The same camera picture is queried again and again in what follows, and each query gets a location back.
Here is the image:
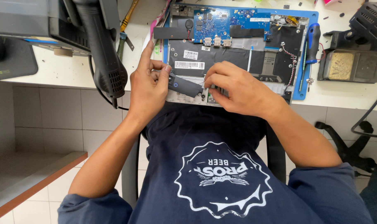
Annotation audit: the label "person's left hand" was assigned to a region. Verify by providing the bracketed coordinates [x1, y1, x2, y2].
[128, 40, 172, 120]

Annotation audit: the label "black soldering iron stand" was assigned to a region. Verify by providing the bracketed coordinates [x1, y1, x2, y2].
[317, 1, 377, 84]

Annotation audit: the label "person's navy printed shirt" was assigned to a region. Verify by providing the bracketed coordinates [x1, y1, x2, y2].
[57, 102, 375, 224]

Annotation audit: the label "red white twisted wire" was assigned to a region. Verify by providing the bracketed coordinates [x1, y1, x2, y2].
[280, 42, 298, 88]

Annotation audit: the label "black hot air gun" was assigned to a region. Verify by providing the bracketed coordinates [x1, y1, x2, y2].
[71, 0, 129, 109]

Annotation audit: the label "yellow handled tool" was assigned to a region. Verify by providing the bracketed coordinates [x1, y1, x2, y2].
[120, 0, 140, 32]

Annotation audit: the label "person's right hand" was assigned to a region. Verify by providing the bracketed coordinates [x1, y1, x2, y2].
[203, 61, 277, 120]

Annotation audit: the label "black pouch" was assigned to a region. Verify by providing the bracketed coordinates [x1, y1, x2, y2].
[0, 34, 39, 82]

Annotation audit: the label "blue repair mat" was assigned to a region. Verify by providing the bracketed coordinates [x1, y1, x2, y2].
[162, 3, 319, 101]

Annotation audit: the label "green handled tool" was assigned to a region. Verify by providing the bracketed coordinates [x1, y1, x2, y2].
[117, 32, 135, 61]

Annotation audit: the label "blue laptop motherboard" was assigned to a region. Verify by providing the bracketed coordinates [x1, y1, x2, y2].
[193, 8, 272, 44]

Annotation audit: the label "black power cable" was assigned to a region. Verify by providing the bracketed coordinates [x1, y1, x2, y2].
[351, 82, 377, 139]

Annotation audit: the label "black laptop speaker module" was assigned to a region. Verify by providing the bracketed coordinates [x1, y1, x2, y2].
[168, 72, 204, 98]

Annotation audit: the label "grey rework station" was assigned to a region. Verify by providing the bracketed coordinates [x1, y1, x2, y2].
[0, 0, 121, 57]

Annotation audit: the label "opened laptop bottom chassis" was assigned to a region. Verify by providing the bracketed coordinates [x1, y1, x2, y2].
[153, 3, 309, 108]

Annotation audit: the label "black chair base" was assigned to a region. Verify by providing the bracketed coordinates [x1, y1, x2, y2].
[315, 121, 377, 178]

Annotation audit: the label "pink tweezers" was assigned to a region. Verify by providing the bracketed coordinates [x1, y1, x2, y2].
[149, 0, 172, 41]

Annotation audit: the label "blue black handled screwdriver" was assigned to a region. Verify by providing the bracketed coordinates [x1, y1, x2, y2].
[299, 23, 321, 92]

